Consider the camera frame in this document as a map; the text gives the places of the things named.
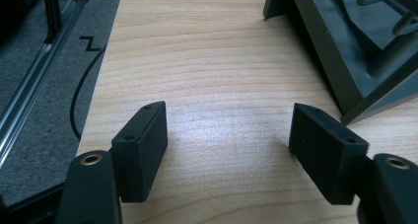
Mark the black cable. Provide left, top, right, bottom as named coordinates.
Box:
left=69, top=43, right=108, bottom=141

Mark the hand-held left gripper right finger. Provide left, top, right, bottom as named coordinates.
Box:
left=288, top=102, right=371, bottom=206

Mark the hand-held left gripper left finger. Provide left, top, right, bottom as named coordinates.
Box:
left=109, top=100, right=169, bottom=204

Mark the aluminium frame rail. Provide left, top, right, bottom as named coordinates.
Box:
left=0, top=0, right=90, bottom=169

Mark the black metal stand post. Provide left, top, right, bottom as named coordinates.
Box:
left=42, top=0, right=63, bottom=44

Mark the dark grey dish rack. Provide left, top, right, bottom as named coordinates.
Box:
left=262, top=0, right=418, bottom=126

